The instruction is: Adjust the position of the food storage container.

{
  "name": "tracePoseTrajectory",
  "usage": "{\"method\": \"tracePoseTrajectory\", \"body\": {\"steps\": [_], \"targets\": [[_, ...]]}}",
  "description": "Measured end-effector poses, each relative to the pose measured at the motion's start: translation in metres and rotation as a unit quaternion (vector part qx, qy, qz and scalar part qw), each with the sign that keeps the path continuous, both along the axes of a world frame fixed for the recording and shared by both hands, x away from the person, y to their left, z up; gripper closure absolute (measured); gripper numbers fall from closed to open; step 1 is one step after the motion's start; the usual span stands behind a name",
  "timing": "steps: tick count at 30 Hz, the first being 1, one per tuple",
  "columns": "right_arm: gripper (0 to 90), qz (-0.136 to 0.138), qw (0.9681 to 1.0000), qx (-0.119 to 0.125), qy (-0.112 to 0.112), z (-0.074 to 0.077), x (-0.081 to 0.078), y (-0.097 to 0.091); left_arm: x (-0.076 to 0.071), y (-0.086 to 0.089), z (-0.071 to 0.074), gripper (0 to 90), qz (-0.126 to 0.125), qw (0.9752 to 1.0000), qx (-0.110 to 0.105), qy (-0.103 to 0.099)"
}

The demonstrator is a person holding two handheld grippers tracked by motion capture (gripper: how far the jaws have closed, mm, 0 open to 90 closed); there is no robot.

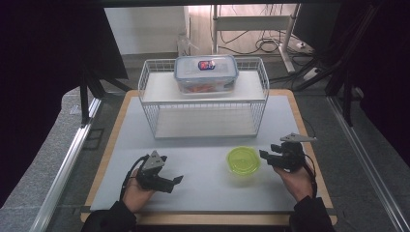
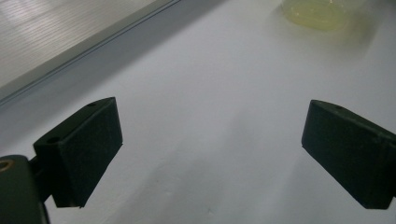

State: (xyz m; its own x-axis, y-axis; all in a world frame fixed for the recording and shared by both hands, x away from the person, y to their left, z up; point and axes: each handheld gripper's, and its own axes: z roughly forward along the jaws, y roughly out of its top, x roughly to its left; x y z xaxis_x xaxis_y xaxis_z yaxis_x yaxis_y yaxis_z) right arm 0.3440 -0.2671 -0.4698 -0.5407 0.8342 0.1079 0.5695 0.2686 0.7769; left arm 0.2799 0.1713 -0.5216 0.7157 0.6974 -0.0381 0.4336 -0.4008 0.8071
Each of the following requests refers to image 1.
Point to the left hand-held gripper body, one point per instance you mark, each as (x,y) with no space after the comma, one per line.
(151,174)

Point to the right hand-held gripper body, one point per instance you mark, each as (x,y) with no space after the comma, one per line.
(291,156)

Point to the round green plastic container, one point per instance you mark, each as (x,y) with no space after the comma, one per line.
(243,161)

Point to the clear rectangular food container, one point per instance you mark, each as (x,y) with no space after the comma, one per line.
(206,72)

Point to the person's left hand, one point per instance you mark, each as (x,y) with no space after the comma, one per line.
(137,196)

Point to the person's right hand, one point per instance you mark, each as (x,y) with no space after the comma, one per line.
(298,183)

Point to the light grey table mat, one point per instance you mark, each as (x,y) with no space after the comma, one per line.
(199,193)

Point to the white power strip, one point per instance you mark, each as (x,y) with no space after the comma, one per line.
(311,74)

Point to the black metal stand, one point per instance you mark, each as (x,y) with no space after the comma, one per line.
(347,96)
(84,96)

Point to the clear plastic bag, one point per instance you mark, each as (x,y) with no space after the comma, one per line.
(184,45)

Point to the dark curtain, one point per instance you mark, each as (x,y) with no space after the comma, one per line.
(386,64)
(38,80)

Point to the aluminium rail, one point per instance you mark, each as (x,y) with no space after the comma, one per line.
(367,161)
(64,167)

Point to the white desk frame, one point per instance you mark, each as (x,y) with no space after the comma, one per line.
(251,22)

